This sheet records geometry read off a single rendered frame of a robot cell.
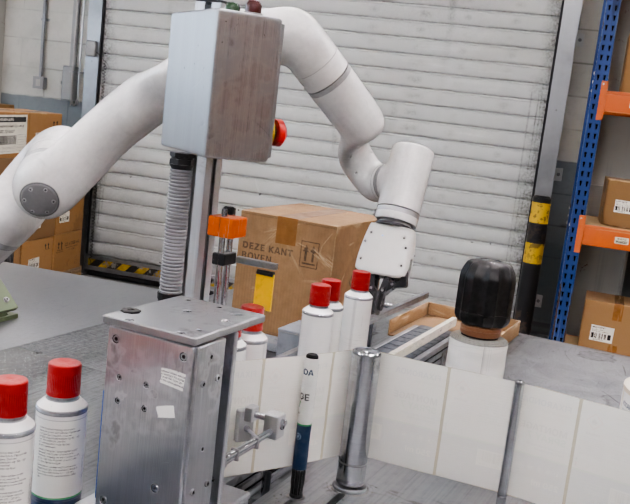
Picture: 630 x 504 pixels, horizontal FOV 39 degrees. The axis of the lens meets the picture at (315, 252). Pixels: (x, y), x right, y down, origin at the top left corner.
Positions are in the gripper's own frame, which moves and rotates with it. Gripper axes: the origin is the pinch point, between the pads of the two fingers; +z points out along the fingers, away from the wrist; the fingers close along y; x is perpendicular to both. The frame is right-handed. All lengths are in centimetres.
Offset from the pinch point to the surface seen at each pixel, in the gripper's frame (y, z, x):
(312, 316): 0.4, 7.7, -27.9
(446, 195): -103, -122, 361
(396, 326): -13, -2, 55
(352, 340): 0.7, 8.5, -8.6
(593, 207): -17, -134, 383
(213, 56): -5, -18, -67
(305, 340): -0.4, 11.6, -26.4
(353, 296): -0.2, 1.0, -11.3
